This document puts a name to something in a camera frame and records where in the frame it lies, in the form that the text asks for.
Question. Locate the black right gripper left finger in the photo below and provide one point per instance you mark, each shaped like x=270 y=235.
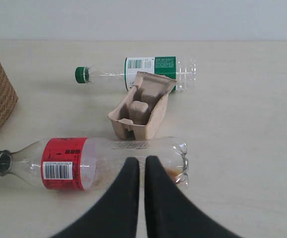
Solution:
x=115 y=215

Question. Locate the brown paper pulp tray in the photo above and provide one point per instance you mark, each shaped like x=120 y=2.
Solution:
x=140 y=114

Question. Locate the red label plastic bottle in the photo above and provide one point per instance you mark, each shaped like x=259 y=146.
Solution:
x=89 y=163

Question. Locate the green label plastic bottle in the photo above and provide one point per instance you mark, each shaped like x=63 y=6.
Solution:
x=184 y=72

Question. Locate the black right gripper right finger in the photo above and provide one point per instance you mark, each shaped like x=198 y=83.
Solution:
x=170 y=214

